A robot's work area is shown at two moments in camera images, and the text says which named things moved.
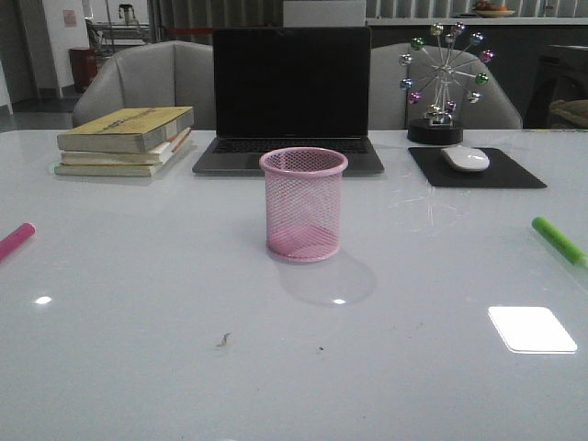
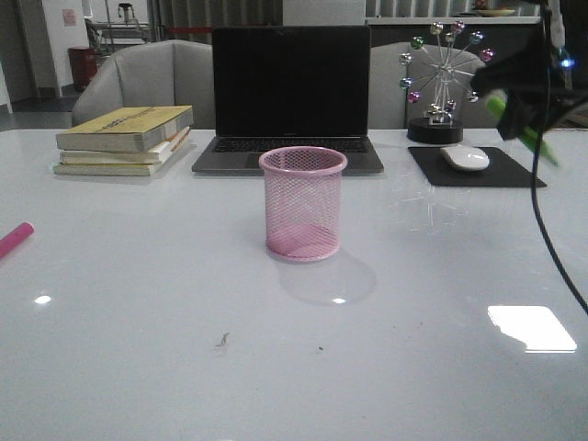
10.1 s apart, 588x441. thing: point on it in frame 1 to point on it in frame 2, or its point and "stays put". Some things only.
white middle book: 152,156 stays put
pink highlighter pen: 12,242 stays put
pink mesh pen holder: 304,186 stays put
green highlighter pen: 577,255 to 496,104
